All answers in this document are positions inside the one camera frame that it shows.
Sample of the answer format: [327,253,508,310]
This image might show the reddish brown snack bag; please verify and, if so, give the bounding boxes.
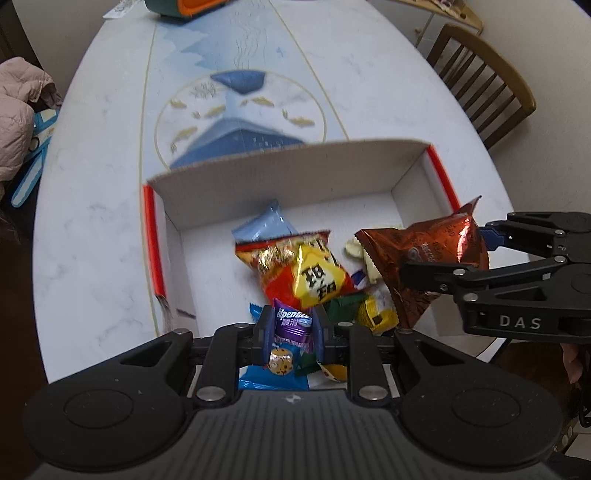
[355,195,490,329]

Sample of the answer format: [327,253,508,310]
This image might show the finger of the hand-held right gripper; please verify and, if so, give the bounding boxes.
[479,211,591,261]
[399,255,572,301]

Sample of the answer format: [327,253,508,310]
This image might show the person's right hand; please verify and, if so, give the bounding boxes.
[561,344,591,385]

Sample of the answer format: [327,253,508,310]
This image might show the white cardboard box red edges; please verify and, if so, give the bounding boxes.
[142,137,462,393]

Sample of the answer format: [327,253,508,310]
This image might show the wooden chair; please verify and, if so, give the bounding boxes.
[425,23,537,151]

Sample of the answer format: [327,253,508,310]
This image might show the purple candy packet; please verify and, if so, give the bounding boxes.
[271,298,315,357]

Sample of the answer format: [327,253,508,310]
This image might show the foil wrapped candy ball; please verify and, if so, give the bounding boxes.
[268,347,295,376]

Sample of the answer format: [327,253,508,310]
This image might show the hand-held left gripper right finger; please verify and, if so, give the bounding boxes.
[313,307,481,408]

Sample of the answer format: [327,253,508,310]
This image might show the dark blue snack packet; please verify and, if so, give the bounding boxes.
[238,364,310,391]

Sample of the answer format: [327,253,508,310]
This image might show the light blue snack packet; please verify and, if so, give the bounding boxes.
[231,198,299,246]

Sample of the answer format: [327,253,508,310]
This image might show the blue white plastic frame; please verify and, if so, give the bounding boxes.
[10,108,59,209]

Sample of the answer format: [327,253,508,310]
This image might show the red yellow snack bag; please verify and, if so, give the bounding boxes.
[235,230,360,311]

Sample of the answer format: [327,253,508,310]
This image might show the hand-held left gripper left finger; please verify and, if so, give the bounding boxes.
[117,305,274,408]

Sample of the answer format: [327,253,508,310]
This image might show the pink jacket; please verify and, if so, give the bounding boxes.
[0,56,64,183]

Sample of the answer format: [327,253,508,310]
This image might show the orange green tissue box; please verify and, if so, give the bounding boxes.
[144,0,228,23]

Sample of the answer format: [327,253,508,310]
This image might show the green snack packet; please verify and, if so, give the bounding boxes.
[323,295,370,326]

